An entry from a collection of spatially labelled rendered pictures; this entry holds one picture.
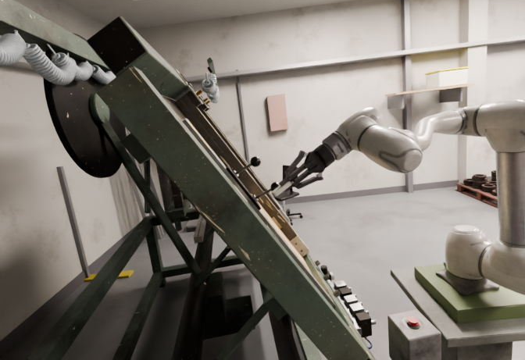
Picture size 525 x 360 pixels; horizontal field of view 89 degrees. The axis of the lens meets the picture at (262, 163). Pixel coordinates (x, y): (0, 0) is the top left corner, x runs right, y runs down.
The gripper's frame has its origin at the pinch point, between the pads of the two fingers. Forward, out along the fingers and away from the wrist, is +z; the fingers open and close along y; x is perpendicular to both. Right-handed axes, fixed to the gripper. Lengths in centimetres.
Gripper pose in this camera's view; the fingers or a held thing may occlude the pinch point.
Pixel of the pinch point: (281, 187)
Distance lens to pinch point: 93.0
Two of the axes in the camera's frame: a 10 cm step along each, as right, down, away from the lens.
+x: -1.4, -1.6, 9.8
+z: -7.9, 6.1, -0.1
